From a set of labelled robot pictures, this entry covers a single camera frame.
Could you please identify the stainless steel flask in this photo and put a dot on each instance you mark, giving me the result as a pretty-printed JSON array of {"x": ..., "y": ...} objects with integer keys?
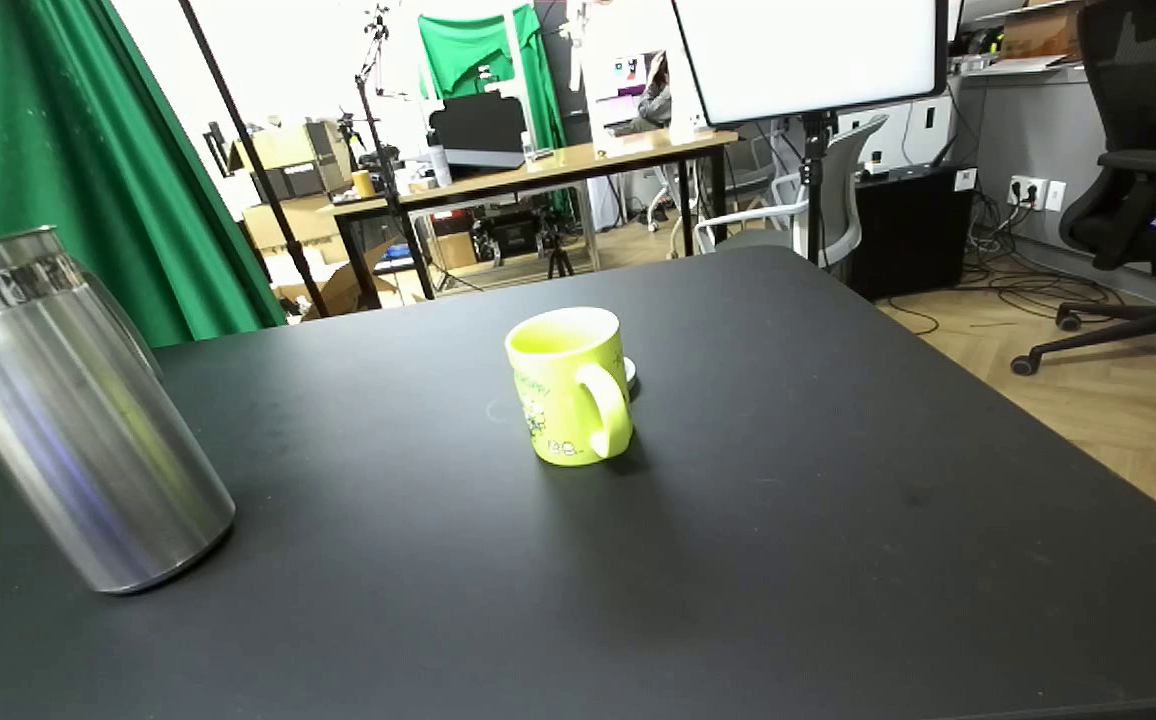
[{"x": 78, "y": 430}]

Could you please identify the green curtain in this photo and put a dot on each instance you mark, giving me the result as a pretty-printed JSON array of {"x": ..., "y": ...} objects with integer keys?
[{"x": 88, "y": 150}]

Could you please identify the black slanted stand pole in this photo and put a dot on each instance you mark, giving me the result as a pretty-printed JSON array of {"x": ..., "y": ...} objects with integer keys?
[{"x": 256, "y": 160}]

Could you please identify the stack of cardboard boxes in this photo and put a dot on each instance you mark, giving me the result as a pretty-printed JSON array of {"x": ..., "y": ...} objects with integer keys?
[{"x": 298, "y": 200}]

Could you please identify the yellow cup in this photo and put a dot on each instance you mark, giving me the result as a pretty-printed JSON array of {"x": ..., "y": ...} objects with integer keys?
[{"x": 363, "y": 184}]

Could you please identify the white bottle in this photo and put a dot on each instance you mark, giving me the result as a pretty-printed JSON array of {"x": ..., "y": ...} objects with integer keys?
[{"x": 439, "y": 166}]

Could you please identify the green hanging cloth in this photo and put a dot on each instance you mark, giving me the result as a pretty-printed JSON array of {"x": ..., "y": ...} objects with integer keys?
[{"x": 478, "y": 50}]

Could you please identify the black case on table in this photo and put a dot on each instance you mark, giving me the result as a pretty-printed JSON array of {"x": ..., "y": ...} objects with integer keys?
[{"x": 478, "y": 128}]

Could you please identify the wooden table with black legs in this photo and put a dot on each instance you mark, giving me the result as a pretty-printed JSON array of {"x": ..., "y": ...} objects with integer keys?
[{"x": 538, "y": 172}]

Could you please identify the small black tripod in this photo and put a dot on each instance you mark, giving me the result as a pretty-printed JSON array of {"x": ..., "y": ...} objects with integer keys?
[{"x": 559, "y": 255}]

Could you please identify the yellow-green mug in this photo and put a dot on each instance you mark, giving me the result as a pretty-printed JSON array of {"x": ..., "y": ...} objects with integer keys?
[{"x": 563, "y": 400}]

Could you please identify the person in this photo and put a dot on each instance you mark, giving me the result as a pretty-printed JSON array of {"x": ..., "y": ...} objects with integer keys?
[{"x": 653, "y": 100}]

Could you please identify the small white round lid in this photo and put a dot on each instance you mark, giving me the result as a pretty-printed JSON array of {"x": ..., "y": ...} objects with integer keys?
[{"x": 630, "y": 372}]

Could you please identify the light panel on stand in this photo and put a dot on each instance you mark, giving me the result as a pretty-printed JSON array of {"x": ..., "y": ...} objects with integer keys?
[{"x": 808, "y": 55}]

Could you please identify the white office chair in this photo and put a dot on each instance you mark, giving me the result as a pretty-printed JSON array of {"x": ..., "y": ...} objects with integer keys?
[{"x": 838, "y": 190}]

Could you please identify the black computer case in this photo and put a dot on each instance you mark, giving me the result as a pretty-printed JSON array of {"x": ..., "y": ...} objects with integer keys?
[{"x": 908, "y": 230}]

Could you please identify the cardboard box on shelf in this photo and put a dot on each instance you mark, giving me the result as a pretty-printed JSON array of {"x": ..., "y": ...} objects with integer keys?
[{"x": 1043, "y": 32}]

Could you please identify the black office chair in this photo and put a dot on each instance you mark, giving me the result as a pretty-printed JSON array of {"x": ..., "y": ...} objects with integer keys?
[{"x": 1148, "y": 150}]

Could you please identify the camera on tripod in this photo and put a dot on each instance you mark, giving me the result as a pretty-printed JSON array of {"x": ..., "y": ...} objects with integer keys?
[{"x": 383, "y": 150}]

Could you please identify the white wall socket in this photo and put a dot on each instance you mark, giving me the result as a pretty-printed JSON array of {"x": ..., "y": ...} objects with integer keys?
[
  {"x": 1055, "y": 195},
  {"x": 1026, "y": 191}
]

